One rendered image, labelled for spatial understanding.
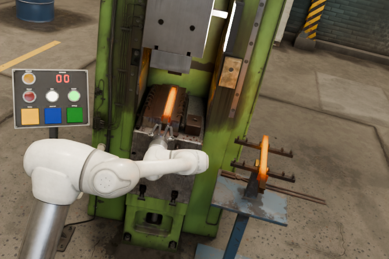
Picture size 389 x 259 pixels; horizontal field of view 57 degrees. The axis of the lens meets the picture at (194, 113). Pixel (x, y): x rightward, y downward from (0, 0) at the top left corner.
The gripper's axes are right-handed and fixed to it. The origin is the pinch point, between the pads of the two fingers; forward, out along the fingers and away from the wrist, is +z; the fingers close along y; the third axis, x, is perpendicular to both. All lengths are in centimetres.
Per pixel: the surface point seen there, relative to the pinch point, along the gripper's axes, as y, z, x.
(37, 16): -243, 381, -105
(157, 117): -4.6, 5.2, -1.1
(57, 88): -54, -7, 13
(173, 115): 3.7, 10.2, -0.9
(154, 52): -11.0, 6.7, 34.9
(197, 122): 17.3, 9.6, -2.1
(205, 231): 40, 15, -95
